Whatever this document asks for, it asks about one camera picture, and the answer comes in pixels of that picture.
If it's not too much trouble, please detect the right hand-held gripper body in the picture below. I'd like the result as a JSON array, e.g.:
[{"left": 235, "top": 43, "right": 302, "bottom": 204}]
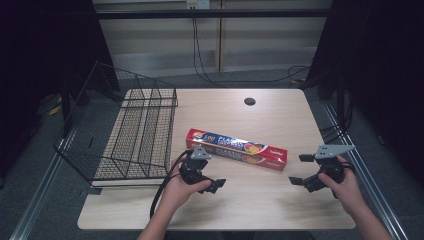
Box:
[{"left": 314, "top": 143, "right": 356, "bottom": 185}]

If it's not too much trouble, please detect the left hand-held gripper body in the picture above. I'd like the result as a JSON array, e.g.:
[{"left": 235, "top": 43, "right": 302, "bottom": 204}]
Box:
[{"left": 178, "top": 145, "right": 212, "bottom": 186}]

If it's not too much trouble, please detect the red plastic wrap box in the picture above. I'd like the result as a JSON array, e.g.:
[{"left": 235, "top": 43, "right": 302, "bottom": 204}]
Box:
[{"left": 185, "top": 128, "right": 289, "bottom": 172}]

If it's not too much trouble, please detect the black wire basket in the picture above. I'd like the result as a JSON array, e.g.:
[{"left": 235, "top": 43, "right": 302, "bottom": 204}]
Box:
[{"left": 53, "top": 60, "right": 179, "bottom": 188}]

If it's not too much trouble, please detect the person's left hand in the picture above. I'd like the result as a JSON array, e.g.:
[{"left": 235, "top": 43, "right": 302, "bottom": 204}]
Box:
[{"left": 159, "top": 157, "right": 213, "bottom": 215}]

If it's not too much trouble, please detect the person's right hand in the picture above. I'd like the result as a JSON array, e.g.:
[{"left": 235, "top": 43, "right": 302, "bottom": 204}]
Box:
[{"left": 317, "top": 155, "right": 367, "bottom": 216}]

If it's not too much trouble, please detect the black curtain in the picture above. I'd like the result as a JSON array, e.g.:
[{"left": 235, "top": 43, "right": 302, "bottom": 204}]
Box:
[
  {"left": 299, "top": 0, "right": 424, "bottom": 189},
  {"left": 0, "top": 0, "right": 122, "bottom": 183}
]

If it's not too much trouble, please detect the yellow floor object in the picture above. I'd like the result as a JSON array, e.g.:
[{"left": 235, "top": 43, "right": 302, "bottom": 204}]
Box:
[{"left": 45, "top": 94, "right": 65, "bottom": 117}]

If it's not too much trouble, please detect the black floor cable bundle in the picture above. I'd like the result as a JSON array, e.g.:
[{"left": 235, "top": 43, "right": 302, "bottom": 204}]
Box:
[{"left": 319, "top": 96, "right": 355, "bottom": 145}]

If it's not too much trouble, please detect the aluminium floor rail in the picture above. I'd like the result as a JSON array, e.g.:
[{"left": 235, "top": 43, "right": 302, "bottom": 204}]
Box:
[
  {"left": 9, "top": 133, "right": 78, "bottom": 240},
  {"left": 321, "top": 102, "right": 410, "bottom": 240}
]

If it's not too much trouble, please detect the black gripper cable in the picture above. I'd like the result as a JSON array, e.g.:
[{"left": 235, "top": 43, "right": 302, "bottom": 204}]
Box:
[{"left": 149, "top": 149, "right": 193, "bottom": 220}]

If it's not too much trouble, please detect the black hanging wall cable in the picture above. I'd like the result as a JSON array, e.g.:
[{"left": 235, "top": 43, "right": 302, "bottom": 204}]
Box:
[{"left": 191, "top": 17, "right": 313, "bottom": 86}]

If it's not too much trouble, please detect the black horizontal frame bar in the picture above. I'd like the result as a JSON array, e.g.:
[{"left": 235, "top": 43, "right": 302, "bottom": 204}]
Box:
[{"left": 94, "top": 9, "right": 334, "bottom": 20}]

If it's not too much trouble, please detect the white wall power outlet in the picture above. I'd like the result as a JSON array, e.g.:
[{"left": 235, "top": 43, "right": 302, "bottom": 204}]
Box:
[{"left": 185, "top": 0, "right": 211, "bottom": 10}]

